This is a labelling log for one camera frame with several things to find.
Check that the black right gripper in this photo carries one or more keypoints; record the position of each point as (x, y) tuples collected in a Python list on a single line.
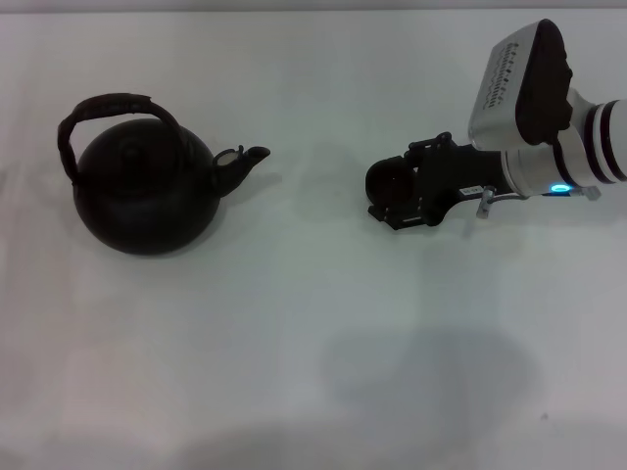
[(455, 171)]

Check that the small dark round teacup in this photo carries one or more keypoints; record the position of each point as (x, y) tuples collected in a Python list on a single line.
[(389, 180)]

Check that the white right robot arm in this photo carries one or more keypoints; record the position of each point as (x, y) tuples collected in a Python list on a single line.
[(583, 156)]

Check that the silver and black wrist camera box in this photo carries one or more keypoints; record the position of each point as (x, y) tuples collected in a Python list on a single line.
[(509, 88)]

